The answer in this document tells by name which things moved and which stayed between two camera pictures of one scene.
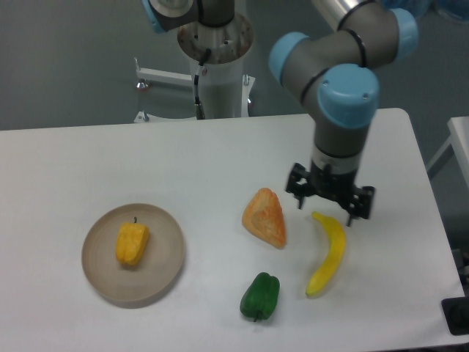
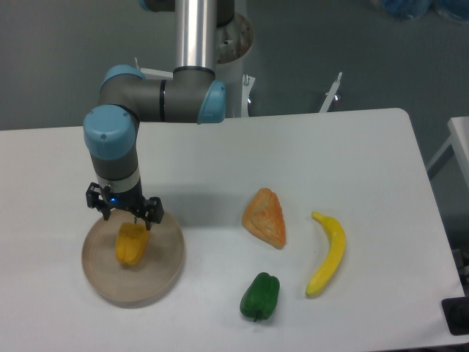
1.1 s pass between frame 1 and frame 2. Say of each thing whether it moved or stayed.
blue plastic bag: stayed
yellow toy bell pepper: stayed
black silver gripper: moved
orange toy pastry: stayed
